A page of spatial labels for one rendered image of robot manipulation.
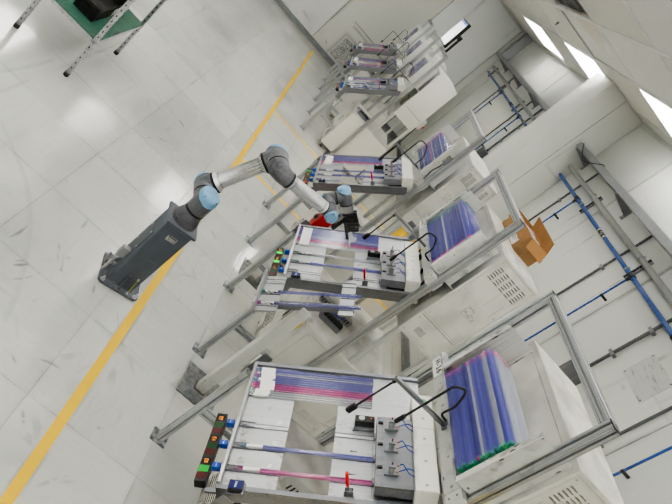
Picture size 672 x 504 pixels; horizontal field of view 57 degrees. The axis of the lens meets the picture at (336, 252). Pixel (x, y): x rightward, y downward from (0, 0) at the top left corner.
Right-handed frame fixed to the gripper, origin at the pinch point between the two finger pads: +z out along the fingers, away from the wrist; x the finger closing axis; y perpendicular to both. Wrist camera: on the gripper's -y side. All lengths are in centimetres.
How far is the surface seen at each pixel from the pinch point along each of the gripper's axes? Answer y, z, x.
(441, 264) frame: 51, 2, -34
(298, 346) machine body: -35, 47, -32
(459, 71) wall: 140, 86, 849
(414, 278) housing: 35.9, 12.7, -26.6
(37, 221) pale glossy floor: -155, -52, -42
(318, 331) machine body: -22, 40, -30
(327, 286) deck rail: -11.5, 9.2, -32.0
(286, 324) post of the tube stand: -30, 12, -63
